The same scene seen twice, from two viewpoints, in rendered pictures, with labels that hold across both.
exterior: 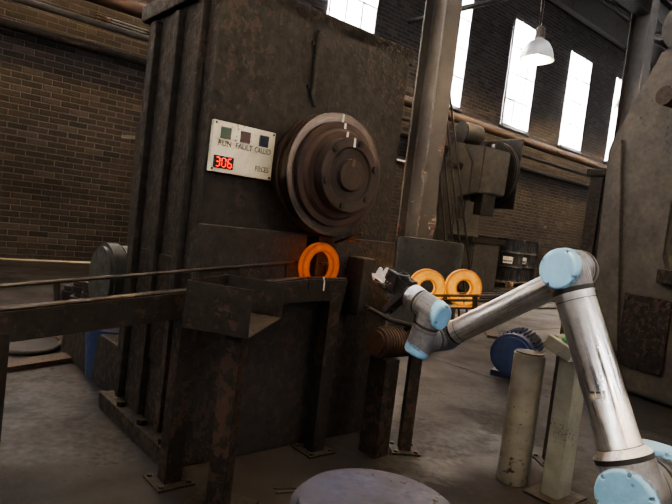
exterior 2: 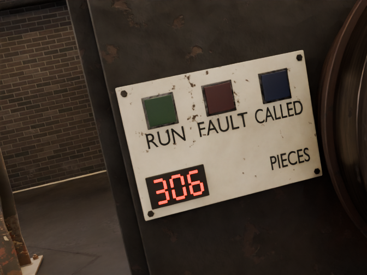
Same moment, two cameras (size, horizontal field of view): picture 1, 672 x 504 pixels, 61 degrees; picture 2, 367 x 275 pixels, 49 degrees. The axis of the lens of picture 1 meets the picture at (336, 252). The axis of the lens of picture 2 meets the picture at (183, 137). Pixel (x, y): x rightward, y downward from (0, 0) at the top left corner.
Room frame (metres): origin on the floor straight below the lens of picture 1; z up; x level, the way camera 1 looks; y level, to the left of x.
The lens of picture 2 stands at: (1.61, 0.15, 1.24)
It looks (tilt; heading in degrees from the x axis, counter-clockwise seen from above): 9 degrees down; 32
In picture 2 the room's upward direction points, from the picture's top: 12 degrees counter-clockwise
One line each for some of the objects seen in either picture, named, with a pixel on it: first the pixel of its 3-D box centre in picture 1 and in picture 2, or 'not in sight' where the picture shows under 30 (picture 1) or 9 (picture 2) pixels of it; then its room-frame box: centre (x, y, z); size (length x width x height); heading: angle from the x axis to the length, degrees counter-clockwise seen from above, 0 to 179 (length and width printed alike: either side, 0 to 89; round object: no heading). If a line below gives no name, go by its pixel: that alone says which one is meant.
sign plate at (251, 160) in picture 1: (242, 151); (223, 133); (2.10, 0.38, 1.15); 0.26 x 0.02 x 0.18; 131
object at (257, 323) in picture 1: (226, 398); not in sight; (1.72, 0.28, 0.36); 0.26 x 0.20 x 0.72; 166
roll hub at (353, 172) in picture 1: (347, 175); not in sight; (2.17, -0.01, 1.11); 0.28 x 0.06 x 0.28; 131
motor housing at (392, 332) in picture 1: (387, 388); not in sight; (2.35, -0.28, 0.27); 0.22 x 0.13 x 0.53; 131
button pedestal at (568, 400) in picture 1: (566, 416); not in sight; (2.13, -0.94, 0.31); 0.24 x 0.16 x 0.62; 131
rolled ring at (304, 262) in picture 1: (319, 266); not in sight; (2.25, 0.06, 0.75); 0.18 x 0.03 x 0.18; 131
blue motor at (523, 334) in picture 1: (519, 352); not in sight; (4.02, -1.38, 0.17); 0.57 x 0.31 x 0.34; 151
